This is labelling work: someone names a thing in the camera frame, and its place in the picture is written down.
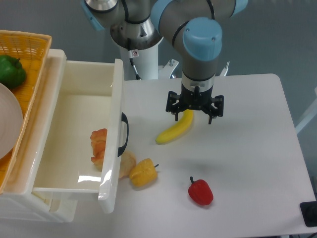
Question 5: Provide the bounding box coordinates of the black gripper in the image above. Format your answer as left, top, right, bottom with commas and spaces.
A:
165, 85, 224, 124

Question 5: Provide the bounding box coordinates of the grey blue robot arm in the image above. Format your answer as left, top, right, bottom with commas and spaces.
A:
81, 0, 248, 119

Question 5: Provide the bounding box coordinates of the white plastic drawer cabinet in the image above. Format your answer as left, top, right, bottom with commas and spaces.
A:
0, 49, 66, 222

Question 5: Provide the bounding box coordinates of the yellow banana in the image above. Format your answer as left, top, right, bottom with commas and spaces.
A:
155, 110, 194, 144

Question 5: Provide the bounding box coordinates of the yellow bell pepper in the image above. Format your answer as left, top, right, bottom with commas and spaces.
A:
129, 158, 158, 187

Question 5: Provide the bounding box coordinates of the red bell pepper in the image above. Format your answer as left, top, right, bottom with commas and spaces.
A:
188, 177, 214, 206

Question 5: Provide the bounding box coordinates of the pale bread roll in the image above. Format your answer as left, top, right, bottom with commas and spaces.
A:
119, 151, 136, 179

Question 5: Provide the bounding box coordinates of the orange croissant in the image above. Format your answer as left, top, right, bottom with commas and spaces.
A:
90, 128, 107, 170

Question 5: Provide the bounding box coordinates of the black device at table edge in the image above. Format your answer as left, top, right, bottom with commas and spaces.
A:
300, 201, 317, 227

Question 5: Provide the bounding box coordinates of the orange woven basket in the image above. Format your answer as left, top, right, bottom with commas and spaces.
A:
0, 30, 52, 193

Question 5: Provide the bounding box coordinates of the beige plate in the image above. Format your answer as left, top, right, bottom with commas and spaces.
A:
0, 84, 23, 158

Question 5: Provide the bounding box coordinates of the green bell pepper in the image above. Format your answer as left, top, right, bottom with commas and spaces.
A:
0, 55, 26, 89

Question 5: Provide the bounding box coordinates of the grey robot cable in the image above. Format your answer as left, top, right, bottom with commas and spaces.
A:
127, 38, 142, 80

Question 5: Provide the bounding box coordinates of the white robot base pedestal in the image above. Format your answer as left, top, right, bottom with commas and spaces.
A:
110, 13, 179, 80

